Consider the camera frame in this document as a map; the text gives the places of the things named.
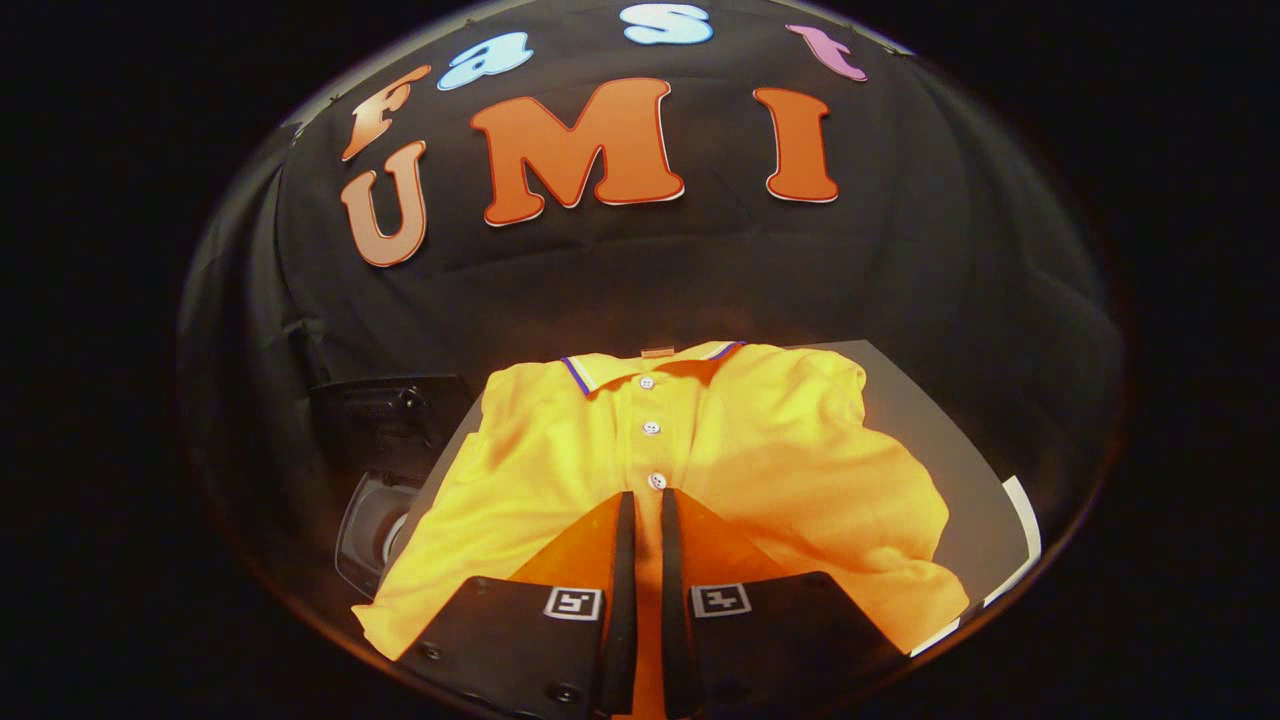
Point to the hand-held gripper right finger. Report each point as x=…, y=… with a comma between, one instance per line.
x=780, y=640

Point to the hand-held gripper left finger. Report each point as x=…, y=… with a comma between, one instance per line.
x=520, y=640

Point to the yellow polo shirt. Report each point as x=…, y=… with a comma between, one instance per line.
x=800, y=480

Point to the washing machine glass lid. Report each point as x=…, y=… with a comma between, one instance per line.
x=380, y=420

